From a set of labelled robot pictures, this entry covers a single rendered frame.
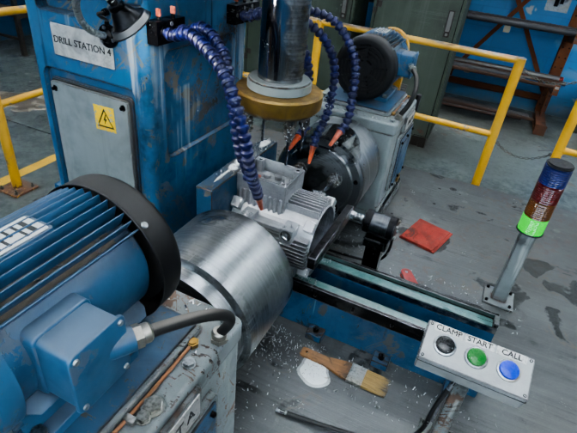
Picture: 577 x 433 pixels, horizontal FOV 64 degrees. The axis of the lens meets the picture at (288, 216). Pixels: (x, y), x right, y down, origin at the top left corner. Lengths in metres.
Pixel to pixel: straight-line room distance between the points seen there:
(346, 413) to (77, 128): 0.81
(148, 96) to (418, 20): 3.32
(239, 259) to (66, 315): 0.37
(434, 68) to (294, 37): 3.26
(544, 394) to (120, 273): 0.98
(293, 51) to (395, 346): 0.66
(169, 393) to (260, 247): 0.32
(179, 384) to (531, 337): 0.97
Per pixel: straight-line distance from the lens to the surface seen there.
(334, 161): 1.21
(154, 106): 0.94
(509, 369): 0.83
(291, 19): 0.89
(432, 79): 4.13
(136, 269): 0.53
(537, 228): 1.27
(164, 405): 0.57
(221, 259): 0.75
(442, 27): 4.05
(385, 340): 1.09
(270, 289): 0.80
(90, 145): 1.08
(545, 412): 1.20
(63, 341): 0.45
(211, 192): 0.96
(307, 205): 1.00
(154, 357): 0.60
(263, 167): 1.10
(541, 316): 1.43
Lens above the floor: 1.63
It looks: 33 degrees down
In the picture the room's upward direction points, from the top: 7 degrees clockwise
